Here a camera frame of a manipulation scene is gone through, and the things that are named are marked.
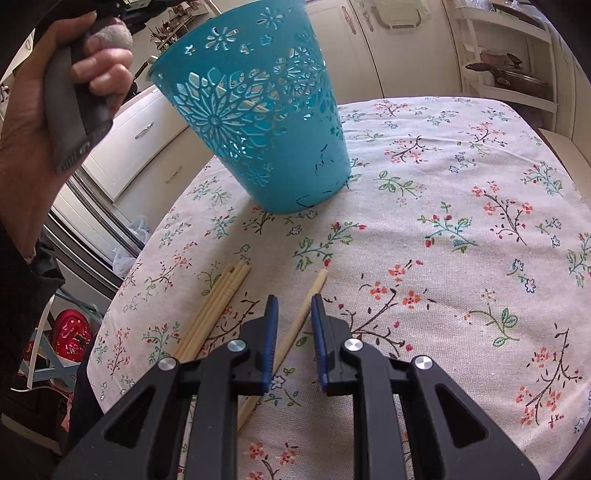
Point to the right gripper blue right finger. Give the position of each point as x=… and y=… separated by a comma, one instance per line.
x=318, y=319

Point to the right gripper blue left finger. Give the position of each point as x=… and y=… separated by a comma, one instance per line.
x=271, y=321

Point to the bamboo chopstick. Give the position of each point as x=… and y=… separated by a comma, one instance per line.
x=286, y=343

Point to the teal perforated plastic basket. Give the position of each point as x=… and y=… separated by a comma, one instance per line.
x=254, y=86

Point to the person's left hand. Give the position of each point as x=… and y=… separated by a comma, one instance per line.
x=29, y=185

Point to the bamboo chopstick bundle piece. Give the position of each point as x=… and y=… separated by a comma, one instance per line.
x=209, y=314

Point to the floral white tablecloth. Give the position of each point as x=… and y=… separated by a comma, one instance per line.
x=459, y=235

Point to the white corner shelf rack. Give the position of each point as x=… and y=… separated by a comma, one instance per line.
x=507, y=55

